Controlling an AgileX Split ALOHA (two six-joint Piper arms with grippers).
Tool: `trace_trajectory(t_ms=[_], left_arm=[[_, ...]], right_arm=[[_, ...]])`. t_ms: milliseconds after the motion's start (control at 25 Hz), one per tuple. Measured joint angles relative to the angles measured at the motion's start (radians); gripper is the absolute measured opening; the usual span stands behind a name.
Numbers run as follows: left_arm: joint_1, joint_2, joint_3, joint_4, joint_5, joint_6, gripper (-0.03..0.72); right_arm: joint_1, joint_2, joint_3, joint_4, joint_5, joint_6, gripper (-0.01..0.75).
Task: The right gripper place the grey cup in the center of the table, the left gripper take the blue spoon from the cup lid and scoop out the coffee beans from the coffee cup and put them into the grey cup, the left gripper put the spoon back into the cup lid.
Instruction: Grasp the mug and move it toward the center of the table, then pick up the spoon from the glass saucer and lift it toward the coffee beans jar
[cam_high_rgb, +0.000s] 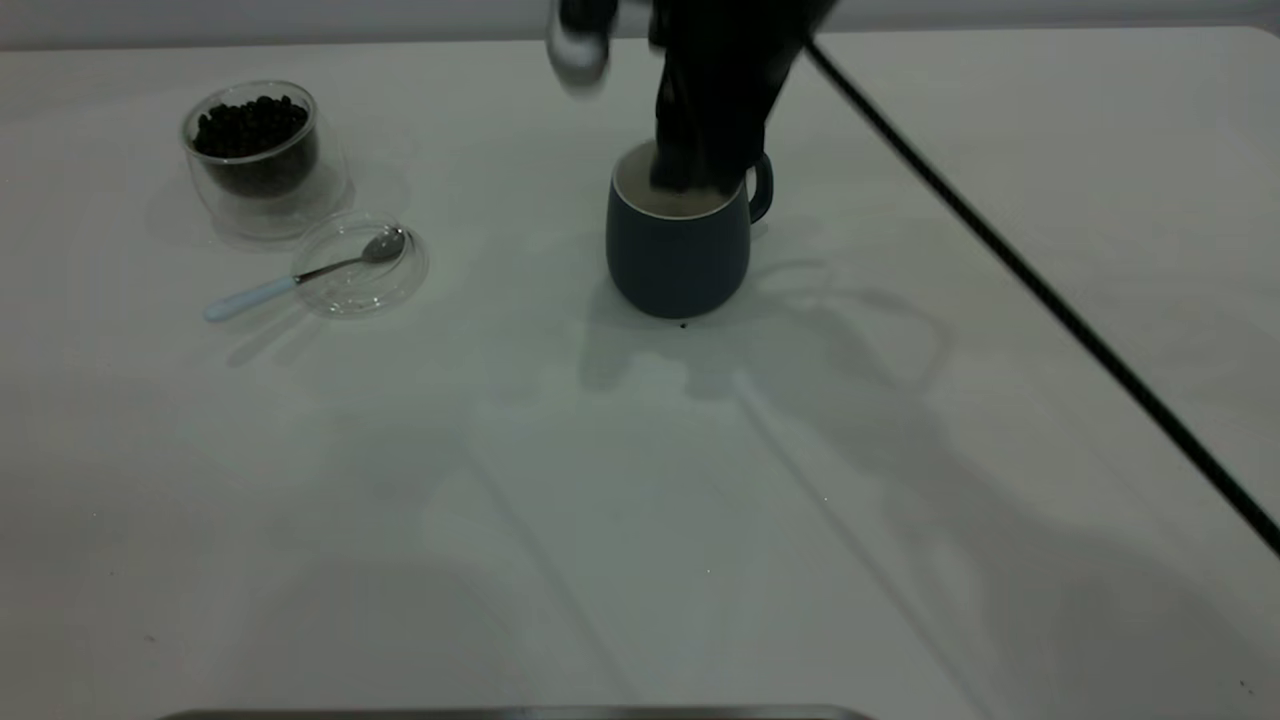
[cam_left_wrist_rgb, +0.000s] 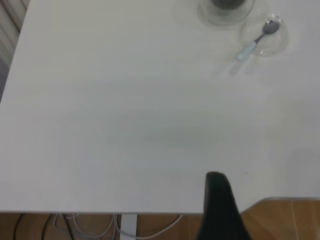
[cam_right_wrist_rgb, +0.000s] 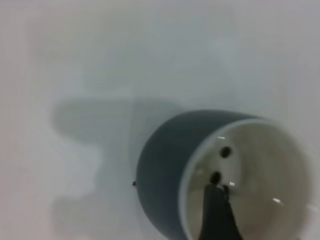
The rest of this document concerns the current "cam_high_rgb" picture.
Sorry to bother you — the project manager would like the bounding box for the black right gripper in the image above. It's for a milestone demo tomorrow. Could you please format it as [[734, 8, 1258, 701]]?
[[648, 0, 836, 193]]

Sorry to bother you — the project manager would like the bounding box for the dark grey ceramic mug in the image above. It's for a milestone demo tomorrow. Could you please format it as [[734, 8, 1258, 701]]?
[[605, 140, 774, 319]]

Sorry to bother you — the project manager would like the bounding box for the metal spoon with white handle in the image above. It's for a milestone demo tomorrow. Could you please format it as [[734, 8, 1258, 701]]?
[[204, 229, 407, 323]]

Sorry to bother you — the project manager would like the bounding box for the clear round glass lid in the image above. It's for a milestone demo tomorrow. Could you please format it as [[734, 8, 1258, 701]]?
[[292, 212, 429, 319]]

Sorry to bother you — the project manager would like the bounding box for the dark coffee beans pile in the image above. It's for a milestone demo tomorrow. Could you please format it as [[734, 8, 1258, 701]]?
[[192, 96, 319, 198]]

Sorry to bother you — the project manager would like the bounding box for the clear glass jar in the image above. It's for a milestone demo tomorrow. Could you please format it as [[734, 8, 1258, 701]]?
[[180, 81, 348, 241]]

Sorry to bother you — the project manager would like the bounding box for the black cable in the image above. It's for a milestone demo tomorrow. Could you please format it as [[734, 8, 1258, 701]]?
[[805, 40, 1280, 557]]

